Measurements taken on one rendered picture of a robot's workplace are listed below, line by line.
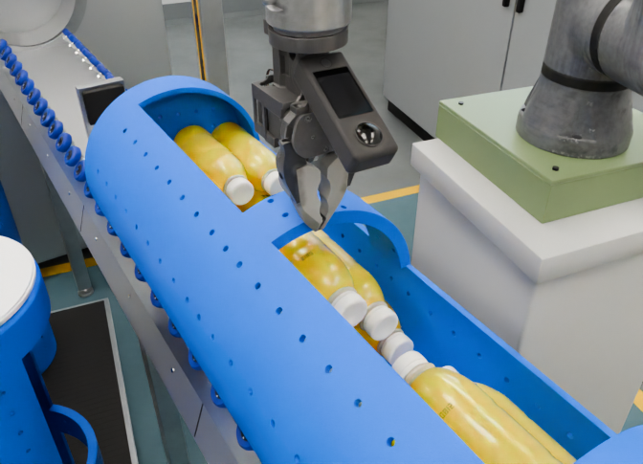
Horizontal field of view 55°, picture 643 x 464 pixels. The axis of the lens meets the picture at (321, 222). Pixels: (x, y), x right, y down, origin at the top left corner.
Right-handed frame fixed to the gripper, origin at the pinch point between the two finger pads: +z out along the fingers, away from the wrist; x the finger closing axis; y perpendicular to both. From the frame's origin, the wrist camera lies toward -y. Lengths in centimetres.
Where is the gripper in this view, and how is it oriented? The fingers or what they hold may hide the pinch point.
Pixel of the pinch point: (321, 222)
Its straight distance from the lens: 64.9
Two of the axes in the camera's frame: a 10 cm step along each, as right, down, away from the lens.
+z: 0.0, 8.2, 5.7
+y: -5.4, -4.8, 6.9
